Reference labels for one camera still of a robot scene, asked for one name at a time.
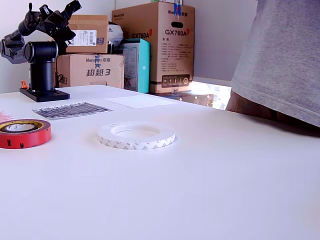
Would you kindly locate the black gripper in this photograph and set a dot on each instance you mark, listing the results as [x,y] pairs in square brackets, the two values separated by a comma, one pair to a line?
[58,20]

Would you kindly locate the black gray Piper robot arm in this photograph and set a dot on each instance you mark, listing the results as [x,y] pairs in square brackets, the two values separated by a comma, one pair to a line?
[40,53]

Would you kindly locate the cardboard box with blue print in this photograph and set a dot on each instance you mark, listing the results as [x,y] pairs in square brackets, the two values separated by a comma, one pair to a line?
[95,72]

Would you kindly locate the cardboard box with shipping label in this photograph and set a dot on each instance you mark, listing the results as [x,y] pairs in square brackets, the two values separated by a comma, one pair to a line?
[95,23]

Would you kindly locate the blank white paper sheet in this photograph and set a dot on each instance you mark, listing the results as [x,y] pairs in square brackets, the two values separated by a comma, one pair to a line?
[140,101]

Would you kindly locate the white tape roll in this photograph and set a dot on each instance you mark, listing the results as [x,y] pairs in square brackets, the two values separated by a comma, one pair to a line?
[135,145]

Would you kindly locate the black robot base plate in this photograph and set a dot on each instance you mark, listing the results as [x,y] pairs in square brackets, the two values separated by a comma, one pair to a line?
[47,96]

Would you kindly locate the red tape roll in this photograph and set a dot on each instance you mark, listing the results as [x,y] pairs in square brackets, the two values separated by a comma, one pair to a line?
[25,140]

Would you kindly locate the black scribbled paper sheet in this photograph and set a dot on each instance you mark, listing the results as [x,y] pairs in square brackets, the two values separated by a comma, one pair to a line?
[72,110]

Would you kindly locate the red scribbled paper sheet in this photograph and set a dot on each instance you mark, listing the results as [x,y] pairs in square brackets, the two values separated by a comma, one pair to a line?
[3,115]

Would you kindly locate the wrist camera board on bracket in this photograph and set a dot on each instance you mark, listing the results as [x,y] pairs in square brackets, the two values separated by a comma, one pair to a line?
[72,7]

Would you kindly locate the person in gray shirt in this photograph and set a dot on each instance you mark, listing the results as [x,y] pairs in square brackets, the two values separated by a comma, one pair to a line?
[280,62]

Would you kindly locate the teal box with white print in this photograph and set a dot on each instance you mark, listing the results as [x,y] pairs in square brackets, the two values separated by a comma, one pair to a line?
[143,65]

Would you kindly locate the GX760A cardboard box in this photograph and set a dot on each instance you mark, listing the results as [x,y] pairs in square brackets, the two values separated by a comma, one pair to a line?
[175,50]

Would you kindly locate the white gray plastic bag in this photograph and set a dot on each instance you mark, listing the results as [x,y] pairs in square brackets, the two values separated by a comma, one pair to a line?
[116,32]

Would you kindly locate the orange clamp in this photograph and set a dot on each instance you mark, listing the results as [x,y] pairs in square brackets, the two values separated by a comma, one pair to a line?
[23,84]

